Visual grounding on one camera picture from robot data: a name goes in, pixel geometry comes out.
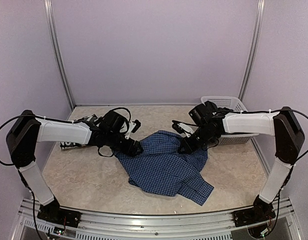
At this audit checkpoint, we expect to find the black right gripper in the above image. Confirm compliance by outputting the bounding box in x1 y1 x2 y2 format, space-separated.
178 125 217 154

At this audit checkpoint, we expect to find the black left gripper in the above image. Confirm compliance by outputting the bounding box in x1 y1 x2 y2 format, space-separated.
106 131 143 157

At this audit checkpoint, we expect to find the white plastic laundry basket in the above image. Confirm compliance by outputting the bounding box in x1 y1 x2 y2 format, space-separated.
201 95 259 145

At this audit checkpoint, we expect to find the blue checked long sleeve shirt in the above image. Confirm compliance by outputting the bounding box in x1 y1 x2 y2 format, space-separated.
113 130 214 206

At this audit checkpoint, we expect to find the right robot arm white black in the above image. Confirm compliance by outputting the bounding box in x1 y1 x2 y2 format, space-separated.
172 101 305 222

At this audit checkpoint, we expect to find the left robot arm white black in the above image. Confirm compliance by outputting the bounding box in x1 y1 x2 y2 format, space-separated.
6 109 143 223

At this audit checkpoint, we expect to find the folded black white plaid shirt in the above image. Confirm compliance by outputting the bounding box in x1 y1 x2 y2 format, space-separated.
59 113 99 151

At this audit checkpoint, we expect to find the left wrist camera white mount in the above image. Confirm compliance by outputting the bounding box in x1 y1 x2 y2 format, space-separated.
122 119 141 139

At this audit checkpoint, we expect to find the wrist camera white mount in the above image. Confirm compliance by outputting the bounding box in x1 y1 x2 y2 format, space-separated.
172 120 194 138
122 119 141 139

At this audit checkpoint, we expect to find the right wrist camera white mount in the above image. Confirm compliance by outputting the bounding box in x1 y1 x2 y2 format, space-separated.
172 120 194 138

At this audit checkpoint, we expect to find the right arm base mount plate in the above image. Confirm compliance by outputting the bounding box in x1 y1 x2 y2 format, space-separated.
232 207 276 227

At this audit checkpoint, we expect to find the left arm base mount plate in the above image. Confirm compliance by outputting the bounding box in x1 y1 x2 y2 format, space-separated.
37 208 81 228

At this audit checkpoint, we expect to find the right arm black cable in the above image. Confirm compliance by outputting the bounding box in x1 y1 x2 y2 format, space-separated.
288 107 308 166

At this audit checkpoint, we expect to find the front aluminium rail frame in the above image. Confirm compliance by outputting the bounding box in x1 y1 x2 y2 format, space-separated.
18 198 304 240

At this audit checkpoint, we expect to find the right aluminium frame post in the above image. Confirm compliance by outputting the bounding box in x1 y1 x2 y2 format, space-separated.
238 0 266 101

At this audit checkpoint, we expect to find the aluminium frame post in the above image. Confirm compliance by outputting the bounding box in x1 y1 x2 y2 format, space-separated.
238 0 266 101
44 0 76 110

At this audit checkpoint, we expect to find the left aluminium frame post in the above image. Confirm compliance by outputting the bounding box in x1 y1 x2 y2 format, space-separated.
44 0 76 110

